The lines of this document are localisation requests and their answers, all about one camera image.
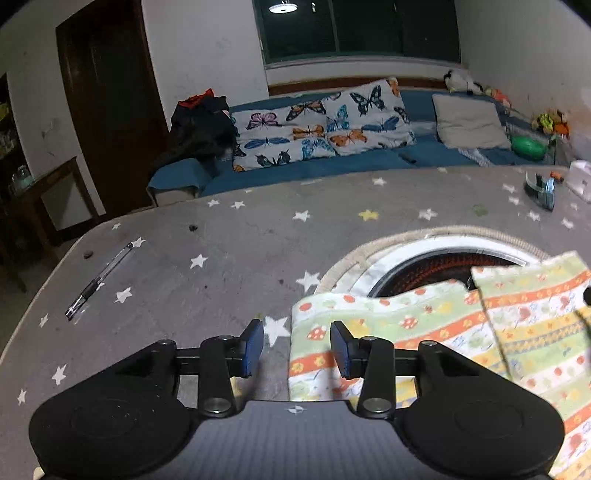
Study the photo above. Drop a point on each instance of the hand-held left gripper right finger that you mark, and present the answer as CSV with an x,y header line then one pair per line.
x,y
341,347

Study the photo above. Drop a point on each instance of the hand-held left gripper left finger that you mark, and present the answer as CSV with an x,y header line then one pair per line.
x,y
253,347

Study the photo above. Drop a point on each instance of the striped mushroom print pants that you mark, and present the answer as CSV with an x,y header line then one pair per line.
x,y
461,323

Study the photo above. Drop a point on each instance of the black clothes pile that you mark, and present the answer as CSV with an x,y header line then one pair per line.
x,y
198,134

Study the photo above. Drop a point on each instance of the round black induction cooktop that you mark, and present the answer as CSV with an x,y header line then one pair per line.
x,y
429,270

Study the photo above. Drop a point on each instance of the clear ballpoint pen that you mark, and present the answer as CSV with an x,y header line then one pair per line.
x,y
99,279

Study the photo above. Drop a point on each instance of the blue sofa bed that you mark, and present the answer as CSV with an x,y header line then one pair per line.
x,y
323,170

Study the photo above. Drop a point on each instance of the butterfly print pillow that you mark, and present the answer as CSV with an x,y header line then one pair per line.
x,y
364,120
277,138

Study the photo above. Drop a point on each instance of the red cloth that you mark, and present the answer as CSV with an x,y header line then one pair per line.
x,y
196,99

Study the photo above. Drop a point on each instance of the light blue smartwatch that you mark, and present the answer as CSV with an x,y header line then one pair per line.
x,y
545,191

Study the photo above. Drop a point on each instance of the plain grey pillow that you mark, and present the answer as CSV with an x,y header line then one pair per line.
x,y
468,122

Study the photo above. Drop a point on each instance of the wooden side table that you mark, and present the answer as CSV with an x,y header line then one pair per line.
x,y
41,180

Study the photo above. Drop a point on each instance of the green ball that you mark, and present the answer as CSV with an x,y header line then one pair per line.
x,y
528,147

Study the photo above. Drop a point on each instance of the small orange toy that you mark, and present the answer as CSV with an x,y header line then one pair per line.
x,y
556,177

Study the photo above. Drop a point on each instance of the dark wooden door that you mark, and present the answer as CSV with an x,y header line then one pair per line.
x,y
111,101

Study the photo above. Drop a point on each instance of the glass jar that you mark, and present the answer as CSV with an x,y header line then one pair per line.
x,y
21,179

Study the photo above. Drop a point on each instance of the black and white plush toy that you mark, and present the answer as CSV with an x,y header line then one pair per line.
x,y
459,82

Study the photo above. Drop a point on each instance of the white pink tissue pack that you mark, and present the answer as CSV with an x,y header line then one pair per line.
x,y
581,182

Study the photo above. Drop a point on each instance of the orange plush toy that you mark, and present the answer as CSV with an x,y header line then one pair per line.
x,y
499,96

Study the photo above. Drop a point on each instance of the cluster of small plush toys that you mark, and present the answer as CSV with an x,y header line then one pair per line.
x,y
548,122

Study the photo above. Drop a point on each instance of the green framed window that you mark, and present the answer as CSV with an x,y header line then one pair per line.
x,y
360,27

